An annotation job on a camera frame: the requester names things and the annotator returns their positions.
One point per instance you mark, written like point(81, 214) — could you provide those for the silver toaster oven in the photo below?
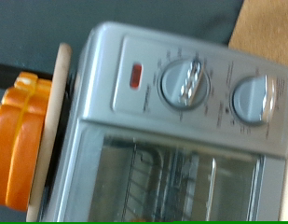
point(118, 77)

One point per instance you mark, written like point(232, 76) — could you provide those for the round wooden plate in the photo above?
point(53, 118)

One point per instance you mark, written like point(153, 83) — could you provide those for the dark grey backdrop curtain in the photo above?
point(87, 15)

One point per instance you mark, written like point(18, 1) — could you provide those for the silver oven knob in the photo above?
point(174, 85)
point(249, 101)

